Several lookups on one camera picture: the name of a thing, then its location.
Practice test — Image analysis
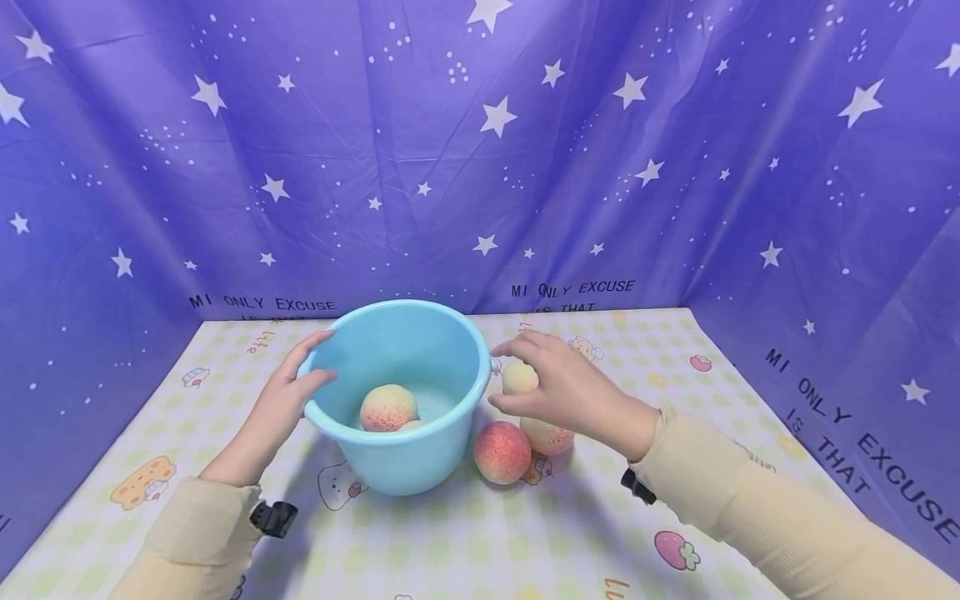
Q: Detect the person's right hand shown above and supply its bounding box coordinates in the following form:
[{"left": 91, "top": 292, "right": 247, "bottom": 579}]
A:
[{"left": 488, "top": 329, "right": 645, "bottom": 451}]

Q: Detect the person's left hand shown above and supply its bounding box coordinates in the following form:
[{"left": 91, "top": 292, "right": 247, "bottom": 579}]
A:
[{"left": 217, "top": 330, "right": 338, "bottom": 476}]

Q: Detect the pale yellow peach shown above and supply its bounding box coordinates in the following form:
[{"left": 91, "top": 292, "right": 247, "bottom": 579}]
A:
[{"left": 502, "top": 359, "right": 540, "bottom": 397}]

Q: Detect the light blue plastic bucket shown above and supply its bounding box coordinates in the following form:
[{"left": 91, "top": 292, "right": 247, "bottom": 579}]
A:
[{"left": 300, "top": 299, "right": 494, "bottom": 498}]

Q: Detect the person's right forearm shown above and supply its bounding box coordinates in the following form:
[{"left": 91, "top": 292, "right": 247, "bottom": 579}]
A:
[{"left": 618, "top": 396, "right": 960, "bottom": 600}]

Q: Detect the person's left forearm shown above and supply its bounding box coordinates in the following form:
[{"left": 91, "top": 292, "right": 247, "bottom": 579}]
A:
[{"left": 107, "top": 450, "right": 265, "bottom": 600}]

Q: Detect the black wrist band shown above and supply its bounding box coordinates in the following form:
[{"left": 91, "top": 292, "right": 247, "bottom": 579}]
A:
[
  {"left": 249, "top": 500, "right": 299, "bottom": 539},
  {"left": 621, "top": 467, "right": 658, "bottom": 506}
]

